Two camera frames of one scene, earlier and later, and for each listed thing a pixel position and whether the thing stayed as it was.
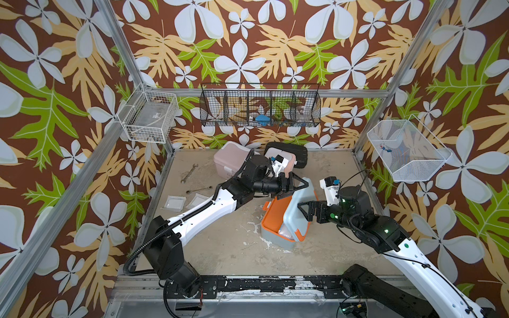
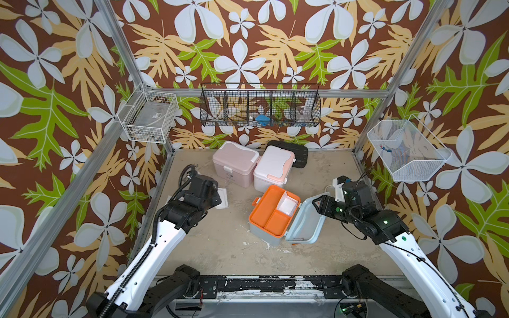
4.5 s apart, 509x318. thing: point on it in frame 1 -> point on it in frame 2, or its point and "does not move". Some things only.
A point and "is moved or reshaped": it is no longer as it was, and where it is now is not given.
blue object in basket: x=263 y=120 does not move
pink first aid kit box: x=229 y=157 does not move
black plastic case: x=300 y=152 does not move
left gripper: x=287 y=188 -> x=217 y=199
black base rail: x=219 y=286 does not move
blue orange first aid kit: x=283 y=222 is moved or reshaped
